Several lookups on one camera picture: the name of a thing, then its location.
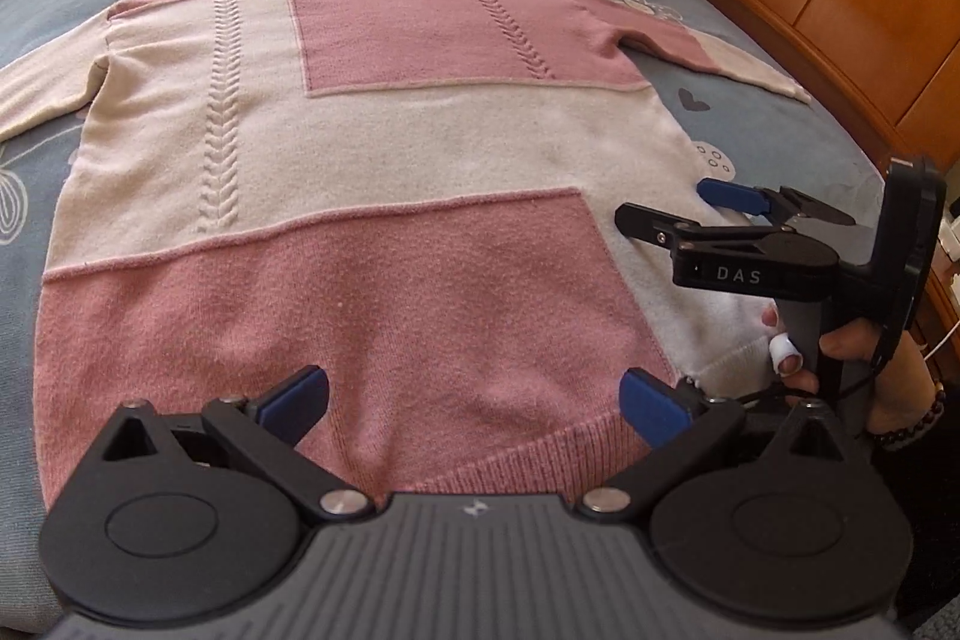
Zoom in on pink and cream knit sweater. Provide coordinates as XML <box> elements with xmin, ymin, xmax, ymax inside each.
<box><xmin>2</xmin><ymin>0</ymin><xmax>802</xmax><ymax>498</ymax></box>

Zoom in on person's right hand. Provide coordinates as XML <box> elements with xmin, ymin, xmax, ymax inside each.
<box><xmin>758</xmin><ymin>300</ymin><xmax>944</xmax><ymax>435</ymax></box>

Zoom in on blue floral bed sheet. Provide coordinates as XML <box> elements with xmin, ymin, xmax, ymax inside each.
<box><xmin>2</xmin><ymin>0</ymin><xmax>882</xmax><ymax>635</ymax></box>

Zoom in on white items on nightstand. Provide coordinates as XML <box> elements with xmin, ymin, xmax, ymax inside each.
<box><xmin>939</xmin><ymin>214</ymin><xmax>960</xmax><ymax>263</ymax></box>

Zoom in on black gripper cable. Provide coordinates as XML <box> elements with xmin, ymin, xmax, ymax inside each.
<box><xmin>730</xmin><ymin>323</ymin><xmax>910</xmax><ymax>410</ymax></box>

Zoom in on black beaded bracelet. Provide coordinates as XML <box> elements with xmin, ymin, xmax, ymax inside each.
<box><xmin>860</xmin><ymin>380</ymin><xmax>949</xmax><ymax>450</ymax></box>

